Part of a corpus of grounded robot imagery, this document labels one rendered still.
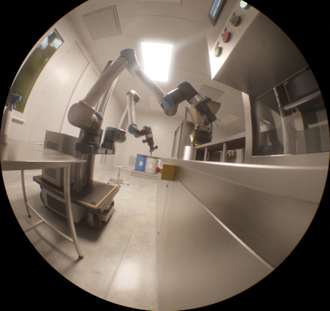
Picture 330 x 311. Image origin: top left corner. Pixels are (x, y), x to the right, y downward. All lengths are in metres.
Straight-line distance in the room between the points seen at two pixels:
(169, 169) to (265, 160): 0.37
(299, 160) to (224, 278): 0.22
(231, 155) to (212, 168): 0.90
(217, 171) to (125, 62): 0.91
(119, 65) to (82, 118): 0.46
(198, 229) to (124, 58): 1.00
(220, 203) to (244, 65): 0.25
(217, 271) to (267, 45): 0.33
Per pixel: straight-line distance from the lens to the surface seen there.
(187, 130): 1.51
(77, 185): 1.18
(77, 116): 0.77
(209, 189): 0.18
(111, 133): 1.35
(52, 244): 1.11
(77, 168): 1.15
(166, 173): 0.49
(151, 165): 3.79
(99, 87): 0.84
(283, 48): 0.26
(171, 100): 0.63
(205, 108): 0.67
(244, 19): 0.24
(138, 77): 0.97
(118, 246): 1.07
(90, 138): 0.91
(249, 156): 0.34
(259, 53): 0.25
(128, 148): 4.93
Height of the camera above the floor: 0.80
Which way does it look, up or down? 6 degrees up
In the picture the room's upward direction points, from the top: 9 degrees clockwise
